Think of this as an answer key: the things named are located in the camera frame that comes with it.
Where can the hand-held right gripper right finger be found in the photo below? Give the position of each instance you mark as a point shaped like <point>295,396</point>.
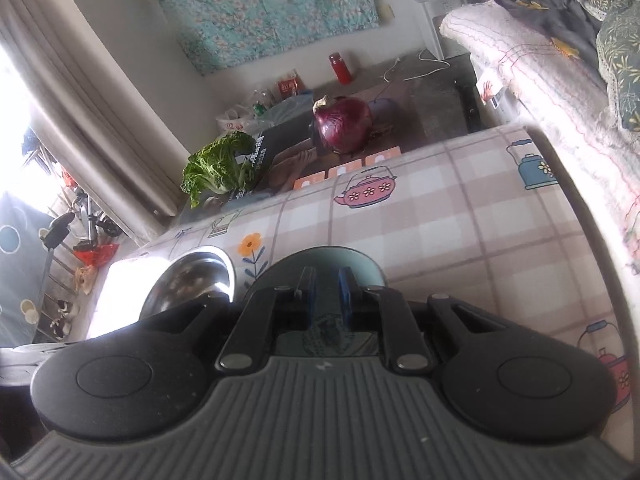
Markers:
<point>346,292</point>

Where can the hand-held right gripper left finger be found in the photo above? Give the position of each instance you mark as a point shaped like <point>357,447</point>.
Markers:
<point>306,292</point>

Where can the white plate with black print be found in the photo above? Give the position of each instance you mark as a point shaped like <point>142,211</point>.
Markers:
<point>327,262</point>

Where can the stainless steel bowl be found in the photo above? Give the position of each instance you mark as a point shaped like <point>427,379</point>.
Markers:
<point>187,277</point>

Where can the checked printed tablecloth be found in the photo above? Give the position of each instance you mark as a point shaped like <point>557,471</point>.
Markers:
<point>450,230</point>

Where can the green leafy cabbage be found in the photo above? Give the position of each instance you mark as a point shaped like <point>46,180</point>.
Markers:
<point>217,170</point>

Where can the red onion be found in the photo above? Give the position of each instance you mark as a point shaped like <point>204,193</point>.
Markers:
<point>343,125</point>

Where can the white plastic bag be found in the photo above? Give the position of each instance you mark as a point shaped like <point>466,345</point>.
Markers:
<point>235,120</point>

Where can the red snack packet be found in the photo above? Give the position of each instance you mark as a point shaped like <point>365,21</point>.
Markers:
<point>290,85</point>

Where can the red plastic bag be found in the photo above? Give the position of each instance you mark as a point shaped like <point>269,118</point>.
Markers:
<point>96,255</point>

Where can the red bottle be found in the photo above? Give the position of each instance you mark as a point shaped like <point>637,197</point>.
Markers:
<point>340,67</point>

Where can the black bicycle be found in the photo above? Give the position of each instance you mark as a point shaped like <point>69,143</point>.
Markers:
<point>75,225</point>

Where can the pair of shoes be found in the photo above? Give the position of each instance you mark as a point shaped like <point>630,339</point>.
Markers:
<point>62,315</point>

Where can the printed paper sheet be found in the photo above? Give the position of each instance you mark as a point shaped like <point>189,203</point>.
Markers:
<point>489,92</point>

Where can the dark blue dotted cloth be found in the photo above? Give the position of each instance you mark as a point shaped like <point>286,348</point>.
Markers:
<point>22,270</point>

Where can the white pink quilt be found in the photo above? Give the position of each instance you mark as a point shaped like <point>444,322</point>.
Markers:
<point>550,90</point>

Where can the white water dispenser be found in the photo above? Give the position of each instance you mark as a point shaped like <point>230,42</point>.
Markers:
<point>440,20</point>

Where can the beige curtain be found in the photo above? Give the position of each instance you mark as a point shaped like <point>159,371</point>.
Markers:
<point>75,90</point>

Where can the grey blanket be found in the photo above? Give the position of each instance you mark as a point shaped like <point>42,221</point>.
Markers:
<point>555,15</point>

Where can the green floral pillow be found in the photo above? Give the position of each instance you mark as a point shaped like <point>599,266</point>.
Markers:
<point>620,55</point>

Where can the teal floral wall cloth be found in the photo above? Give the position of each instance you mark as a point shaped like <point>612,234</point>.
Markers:
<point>260,5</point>

